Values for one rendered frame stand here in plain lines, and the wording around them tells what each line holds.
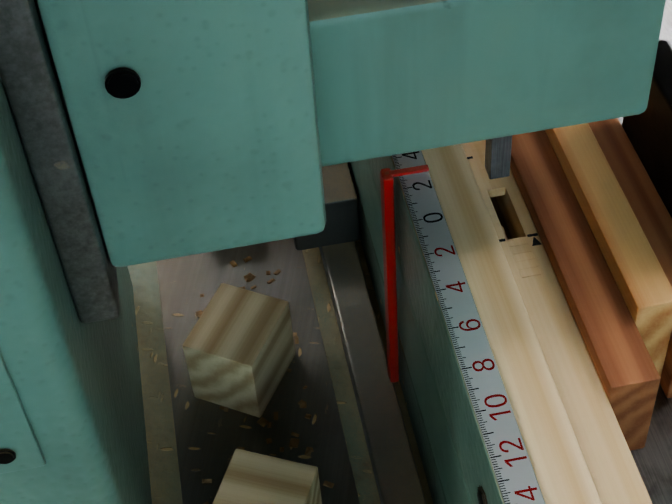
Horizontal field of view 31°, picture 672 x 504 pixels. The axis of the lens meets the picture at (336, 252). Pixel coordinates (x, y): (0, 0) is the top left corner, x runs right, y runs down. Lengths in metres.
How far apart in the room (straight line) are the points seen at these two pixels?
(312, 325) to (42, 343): 0.29
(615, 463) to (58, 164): 0.22
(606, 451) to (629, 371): 0.03
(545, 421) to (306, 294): 0.27
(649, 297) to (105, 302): 0.21
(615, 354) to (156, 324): 0.30
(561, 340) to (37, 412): 0.20
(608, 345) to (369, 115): 0.13
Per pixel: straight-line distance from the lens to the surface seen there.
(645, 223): 0.52
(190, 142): 0.40
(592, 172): 0.53
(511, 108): 0.46
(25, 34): 0.36
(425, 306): 0.50
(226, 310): 0.62
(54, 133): 0.39
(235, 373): 0.61
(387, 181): 0.51
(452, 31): 0.43
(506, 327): 0.47
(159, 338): 0.68
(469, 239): 0.50
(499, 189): 0.54
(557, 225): 0.52
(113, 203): 0.41
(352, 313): 0.65
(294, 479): 0.56
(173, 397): 0.65
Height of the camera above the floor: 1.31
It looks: 47 degrees down
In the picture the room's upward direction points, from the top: 5 degrees counter-clockwise
